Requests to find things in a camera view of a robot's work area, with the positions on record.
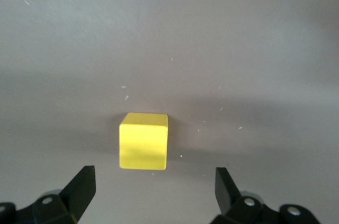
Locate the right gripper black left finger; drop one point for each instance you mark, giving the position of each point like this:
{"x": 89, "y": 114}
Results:
{"x": 76, "y": 195}

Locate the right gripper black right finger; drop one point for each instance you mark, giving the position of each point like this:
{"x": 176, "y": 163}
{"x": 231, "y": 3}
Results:
{"x": 227, "y": 195}

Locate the yellow cube block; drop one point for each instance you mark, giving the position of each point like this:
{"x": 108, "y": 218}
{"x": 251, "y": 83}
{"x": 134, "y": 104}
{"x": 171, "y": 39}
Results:
{"x": 143, "y": 142}

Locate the brown table cover sheet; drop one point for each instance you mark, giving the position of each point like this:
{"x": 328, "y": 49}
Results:
{"x": 159, "y": 36}

